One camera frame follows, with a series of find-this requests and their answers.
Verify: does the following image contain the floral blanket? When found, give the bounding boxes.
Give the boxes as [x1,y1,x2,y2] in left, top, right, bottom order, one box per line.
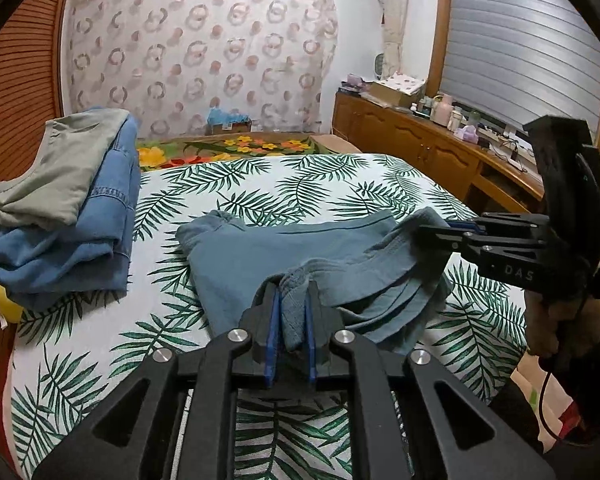
[136,132,335,171]

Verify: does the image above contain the grey folded pants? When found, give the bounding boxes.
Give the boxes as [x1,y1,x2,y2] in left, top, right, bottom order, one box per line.
[0,107,130,231]

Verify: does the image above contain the beige tied window curtain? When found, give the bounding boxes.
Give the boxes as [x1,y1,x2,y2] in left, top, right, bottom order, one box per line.
[382,0,408,78]

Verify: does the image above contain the pink bottle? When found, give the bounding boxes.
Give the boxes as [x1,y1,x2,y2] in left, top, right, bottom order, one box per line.
[430,94,453,128]

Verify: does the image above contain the patterned wall curtain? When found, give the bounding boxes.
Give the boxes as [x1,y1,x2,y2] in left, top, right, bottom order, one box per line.
[66,0,339,140]

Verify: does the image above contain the blue denim folded jeans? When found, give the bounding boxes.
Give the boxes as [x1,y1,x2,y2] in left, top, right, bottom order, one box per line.
[0,114,140,312]

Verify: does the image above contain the teal blue shorts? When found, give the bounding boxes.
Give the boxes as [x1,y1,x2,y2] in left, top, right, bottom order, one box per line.
[175,207,452,354]

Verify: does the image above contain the yellow plush toy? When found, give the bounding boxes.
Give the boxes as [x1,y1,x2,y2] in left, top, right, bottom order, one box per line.
[0,285,23,328]

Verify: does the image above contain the polka dot gift box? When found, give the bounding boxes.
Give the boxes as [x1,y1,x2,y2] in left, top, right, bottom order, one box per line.
[367,73,426,108]

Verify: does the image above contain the cardboard box with blue cloth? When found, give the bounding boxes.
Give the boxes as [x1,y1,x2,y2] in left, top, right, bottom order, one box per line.
[207,107,252,134]

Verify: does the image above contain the person right hand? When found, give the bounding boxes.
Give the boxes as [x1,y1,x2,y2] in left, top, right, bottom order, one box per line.
[524,292,600,358]

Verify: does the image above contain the brown louvered wardrobe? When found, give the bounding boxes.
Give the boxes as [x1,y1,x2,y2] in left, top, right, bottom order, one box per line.
[0,0,66,464]

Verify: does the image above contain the palm leaf bed sheet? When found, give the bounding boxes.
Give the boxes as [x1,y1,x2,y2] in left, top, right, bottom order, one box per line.
[7,154,526,479]

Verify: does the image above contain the wooden sideboard cabinet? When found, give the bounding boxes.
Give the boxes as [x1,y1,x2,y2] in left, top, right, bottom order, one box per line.
[332,91,544,214]

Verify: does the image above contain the grey window blind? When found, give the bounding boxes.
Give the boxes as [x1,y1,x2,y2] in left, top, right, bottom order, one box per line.
[440,0,600,131]

